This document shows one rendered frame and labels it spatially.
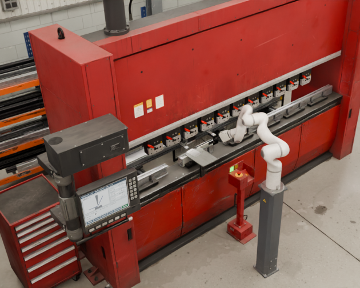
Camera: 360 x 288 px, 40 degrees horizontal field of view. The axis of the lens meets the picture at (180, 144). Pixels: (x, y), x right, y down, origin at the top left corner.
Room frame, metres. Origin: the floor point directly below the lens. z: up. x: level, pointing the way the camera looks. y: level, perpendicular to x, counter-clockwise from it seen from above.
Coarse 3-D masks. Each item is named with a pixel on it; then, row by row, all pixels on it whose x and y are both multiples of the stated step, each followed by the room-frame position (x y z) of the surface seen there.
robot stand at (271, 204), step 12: (264, 192) 3.23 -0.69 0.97; (264, 204) 3.22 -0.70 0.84; (276, 204) 3.18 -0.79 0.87; (264, 216) 3.21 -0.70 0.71; (276, 216) 3.18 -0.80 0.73; (264, 228) 3.20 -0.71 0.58; (276, 228) 3.19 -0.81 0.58; (264, 240) 3.19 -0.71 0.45; (276, 240) 3.20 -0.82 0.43; (264, 252) 3.18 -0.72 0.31; (276, 252) 3.21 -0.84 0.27; (264, 264) 3.17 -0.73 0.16; (276, 264) 3.21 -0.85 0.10; (264, 276) 3.15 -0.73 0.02
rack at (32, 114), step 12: (24, 36) 5.16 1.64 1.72; (24, 84) 4.65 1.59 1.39; (36, 84) 4.71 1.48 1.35; (0, 120) 4.52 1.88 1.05; (12, 120) 4.54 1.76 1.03; (24, 120) 4.61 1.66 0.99; (24, 144) 4.58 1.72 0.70; (36, 144) 4.64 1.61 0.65; (0, 156) 4.43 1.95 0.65; (36, 168) 4.61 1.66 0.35; (0, 180) 4.40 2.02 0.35; (12, 180) 4.46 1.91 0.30
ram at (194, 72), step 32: (320, 0) 4.83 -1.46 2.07; (224, 32) 4.06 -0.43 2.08; (256, 32) 4.30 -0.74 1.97; (288, 32) 4.57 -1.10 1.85; (320, 32) 4.87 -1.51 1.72; (128, 64) 3.47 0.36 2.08; (160, 64) 3.65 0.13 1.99; (192, 64) 3.85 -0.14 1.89; (224, 64) 4.06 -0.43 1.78; (256, 64) 4.31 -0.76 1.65; (288, 64) 4.59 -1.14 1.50; (128, 96) 3.45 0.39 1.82; (192, 96) 3.84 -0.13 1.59; (224, 96) 4.07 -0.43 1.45; (128, 128) 3.43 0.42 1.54; (160, 128) 3.62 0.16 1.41
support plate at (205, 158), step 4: (200, 148) 3.89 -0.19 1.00; (200, 152) 3.82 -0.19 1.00; (204, 152) 3.82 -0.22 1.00; (188, 156) 3.76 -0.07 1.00; (192, 156) 3.76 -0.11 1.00; (200, 156) 3.76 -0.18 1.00; (204, 156) 3.75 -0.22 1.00; (208, 156) 3.75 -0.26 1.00; (212, 156) 3.75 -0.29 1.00; (196, 160) 3.69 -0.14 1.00; (200, 160) 3.69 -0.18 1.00; (204, 160) 3.69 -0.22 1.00; (208, 160) 3.69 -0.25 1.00; (212, 160) 3.68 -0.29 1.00; (216, 160) 3.69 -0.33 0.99; (200, 164) 3.63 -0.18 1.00; (204, 164) 3.63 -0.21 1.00; (208, 164) 3.63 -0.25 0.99
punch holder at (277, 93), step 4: (284, 80) 4.56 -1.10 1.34; (276, 84) 4.50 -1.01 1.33; (280, 84) 4.53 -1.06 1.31; (284, 84) 4.57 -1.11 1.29; (276, 88) 4.50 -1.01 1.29; (280, 88) 4.53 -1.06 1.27; (284, 88) 4.57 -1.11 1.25; (276, 92) 4.49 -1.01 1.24; (280, 92) 4.54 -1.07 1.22; (284, 92) 4.57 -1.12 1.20; (276, 96) 4.50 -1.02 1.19
